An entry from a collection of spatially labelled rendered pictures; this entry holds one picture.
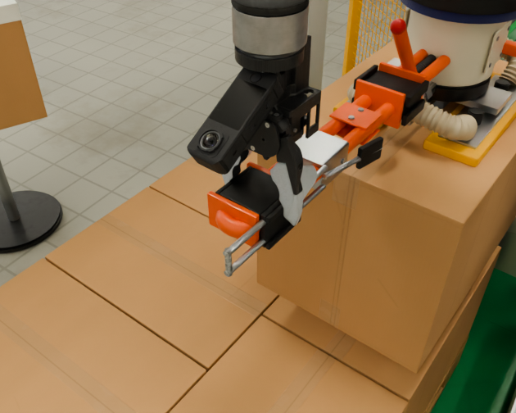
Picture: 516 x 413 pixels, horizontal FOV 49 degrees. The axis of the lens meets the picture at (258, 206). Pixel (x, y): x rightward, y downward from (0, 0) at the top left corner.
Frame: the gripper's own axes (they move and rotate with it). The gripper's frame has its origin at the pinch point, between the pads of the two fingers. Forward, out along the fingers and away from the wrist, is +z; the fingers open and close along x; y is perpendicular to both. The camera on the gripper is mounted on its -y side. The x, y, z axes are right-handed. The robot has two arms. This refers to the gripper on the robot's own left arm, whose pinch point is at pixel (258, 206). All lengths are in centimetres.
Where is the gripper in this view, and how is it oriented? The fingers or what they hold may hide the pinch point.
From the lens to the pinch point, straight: 68.8
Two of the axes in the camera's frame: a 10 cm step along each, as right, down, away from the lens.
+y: 6.1, -5.1, 6.1
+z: 0.1, 7.7, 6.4
